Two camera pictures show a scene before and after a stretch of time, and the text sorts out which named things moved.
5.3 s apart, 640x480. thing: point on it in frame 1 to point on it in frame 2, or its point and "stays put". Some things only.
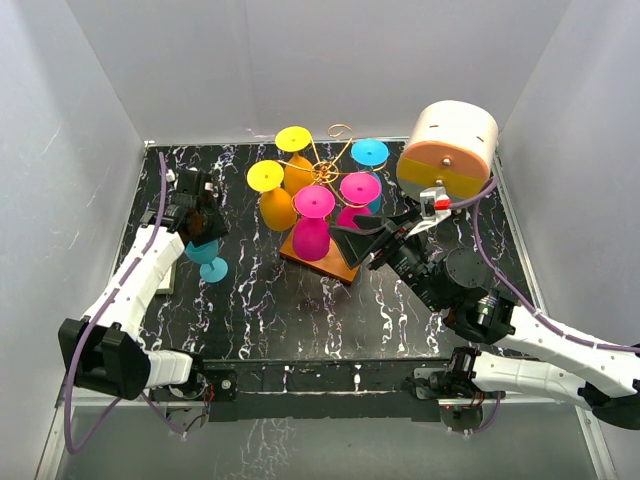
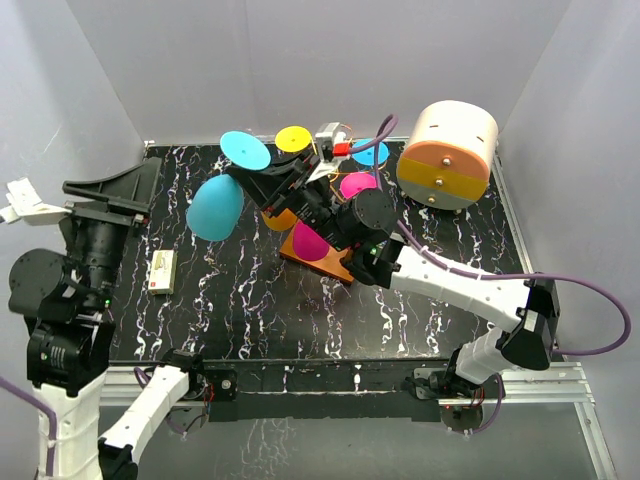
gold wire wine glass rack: [338, 261] stays put
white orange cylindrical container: [451, 144] stays put
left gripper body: [208, 210] to [101, 240]
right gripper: [362, 242] to [272, 187]
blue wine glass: [214, 269] to [217, 205]
